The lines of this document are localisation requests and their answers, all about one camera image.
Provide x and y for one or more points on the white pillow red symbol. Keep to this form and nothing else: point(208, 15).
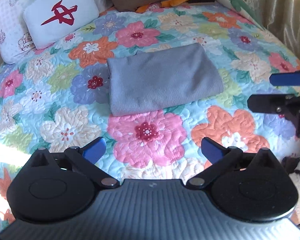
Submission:
point(50, 20)

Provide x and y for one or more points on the floral quilted bedspread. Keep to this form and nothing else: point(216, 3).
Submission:
point(58, 97)

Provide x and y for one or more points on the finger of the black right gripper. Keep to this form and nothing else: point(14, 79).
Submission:
point(285, 79)
point(268, 103)

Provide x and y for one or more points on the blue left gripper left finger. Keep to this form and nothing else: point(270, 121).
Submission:
point(83, 160)

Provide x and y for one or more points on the grey waffle knit garment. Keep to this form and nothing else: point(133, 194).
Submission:
point(147, 82)

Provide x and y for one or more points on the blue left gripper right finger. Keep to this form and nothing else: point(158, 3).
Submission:
point(222, 160)

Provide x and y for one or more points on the white pink floral pillow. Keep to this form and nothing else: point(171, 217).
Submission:
point(15, 39)

